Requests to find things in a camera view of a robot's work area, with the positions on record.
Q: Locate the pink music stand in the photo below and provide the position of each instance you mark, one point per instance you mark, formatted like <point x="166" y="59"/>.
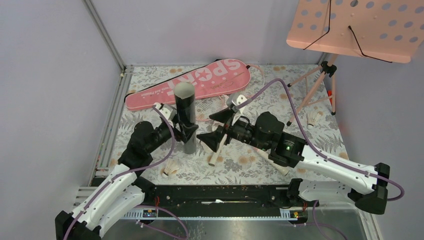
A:
<point x="388" y="31"/>

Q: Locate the white shuttlecock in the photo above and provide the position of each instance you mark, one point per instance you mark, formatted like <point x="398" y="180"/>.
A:
<point x="170" y="168"/>
<point x="312" y="119"/>

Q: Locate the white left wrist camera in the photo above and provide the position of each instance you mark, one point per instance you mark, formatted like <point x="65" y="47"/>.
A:
<point x="168" y="111"/>

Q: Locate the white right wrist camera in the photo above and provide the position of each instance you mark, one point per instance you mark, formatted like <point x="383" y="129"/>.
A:
<point x="234" y="101"/>

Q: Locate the floral fern tablecloth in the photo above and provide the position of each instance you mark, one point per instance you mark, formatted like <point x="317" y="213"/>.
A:
<point x="237" y="154"/>

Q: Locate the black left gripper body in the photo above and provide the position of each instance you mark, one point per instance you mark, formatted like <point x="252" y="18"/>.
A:
<point x="164" y="132"/>

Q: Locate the pink racket bag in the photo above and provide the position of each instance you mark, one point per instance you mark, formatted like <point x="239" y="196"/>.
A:
<point x="221" y="77"/>

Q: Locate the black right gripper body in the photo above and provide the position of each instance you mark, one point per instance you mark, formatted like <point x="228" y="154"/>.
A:
<point x="241" y="130"/>

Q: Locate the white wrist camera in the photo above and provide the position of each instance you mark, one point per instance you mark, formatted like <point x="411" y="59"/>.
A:
<point x="234" y="101"/>
<point x="168" y="111"/>

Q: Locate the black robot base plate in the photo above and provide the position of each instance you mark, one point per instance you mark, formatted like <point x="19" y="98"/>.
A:
<point x="223" y="201"/>

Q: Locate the pink badminton racket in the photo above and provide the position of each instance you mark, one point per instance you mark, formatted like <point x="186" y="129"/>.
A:
<point x="283" y="170"/>
<point x="214" y="125"/>

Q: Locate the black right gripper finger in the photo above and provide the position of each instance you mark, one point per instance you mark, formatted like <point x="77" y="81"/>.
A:
<point x="212" y="139"/>
<point x="228" y="116"/>

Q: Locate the black shuttlecock tube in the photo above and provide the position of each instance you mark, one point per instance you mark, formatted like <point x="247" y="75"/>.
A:
<point x="184" y="94"/>

